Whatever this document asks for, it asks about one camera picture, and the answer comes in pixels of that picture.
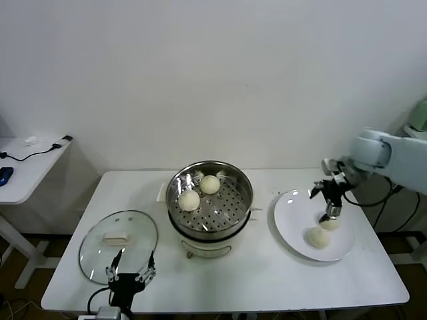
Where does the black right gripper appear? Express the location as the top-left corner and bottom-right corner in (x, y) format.
(309, 177), (350, 225)

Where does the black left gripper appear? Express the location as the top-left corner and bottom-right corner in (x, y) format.
(105, 247), (157, 306)

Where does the white steamed baozi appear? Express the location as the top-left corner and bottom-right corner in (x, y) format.
(319, 215), (342, 232)
(306, 227), (332, 251)
(177, 189), (201, 213)
(199, 175), (221, 195)

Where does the round glass pot lid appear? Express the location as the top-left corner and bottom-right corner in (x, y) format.
(78, 209), (159, 285)

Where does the stainless steel steamer basket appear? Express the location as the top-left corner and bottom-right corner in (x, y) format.
(156, 160), (265, 239)

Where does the white round plate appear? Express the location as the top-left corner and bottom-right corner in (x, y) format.
(274, 189), (356, 262)

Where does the pale green appliance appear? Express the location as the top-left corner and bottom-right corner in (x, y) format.
(408, 96), (427, 133)

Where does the white side desk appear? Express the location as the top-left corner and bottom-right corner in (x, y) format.
(0, 134), (75, 289)

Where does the blue computer mouse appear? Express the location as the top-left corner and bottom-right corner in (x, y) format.
(0, 166), (15, 187)

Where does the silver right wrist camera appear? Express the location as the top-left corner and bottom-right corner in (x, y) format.
(320, 157), (348, 183)

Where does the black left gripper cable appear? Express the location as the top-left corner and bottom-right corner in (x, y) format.
(87, 287), (113, 311)

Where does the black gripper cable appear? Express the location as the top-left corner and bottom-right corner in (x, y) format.
(342, 175), (402, 208)
(87, 287), (113, 311)

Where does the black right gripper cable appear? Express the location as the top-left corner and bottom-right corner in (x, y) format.
(342, 175), (402, 208)

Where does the black cable with adapter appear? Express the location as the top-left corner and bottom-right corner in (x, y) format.
(372, 184), (422, 231)

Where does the black desk cable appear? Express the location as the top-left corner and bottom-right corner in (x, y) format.
(0, 134), (74, 162)

